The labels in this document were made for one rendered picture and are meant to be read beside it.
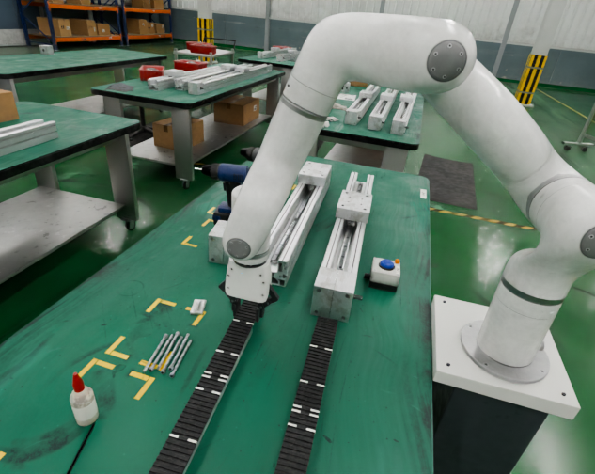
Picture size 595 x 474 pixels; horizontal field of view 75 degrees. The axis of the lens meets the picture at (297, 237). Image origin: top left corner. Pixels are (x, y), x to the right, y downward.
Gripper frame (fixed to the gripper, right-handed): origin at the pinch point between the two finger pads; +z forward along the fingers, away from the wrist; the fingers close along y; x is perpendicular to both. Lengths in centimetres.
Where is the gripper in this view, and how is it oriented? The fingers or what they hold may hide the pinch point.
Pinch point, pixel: (247, 309)
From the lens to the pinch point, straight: 96.5
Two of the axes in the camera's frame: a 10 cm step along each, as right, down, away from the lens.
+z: -0.9, 8.6, 5.0
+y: 9.7, 1.9, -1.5
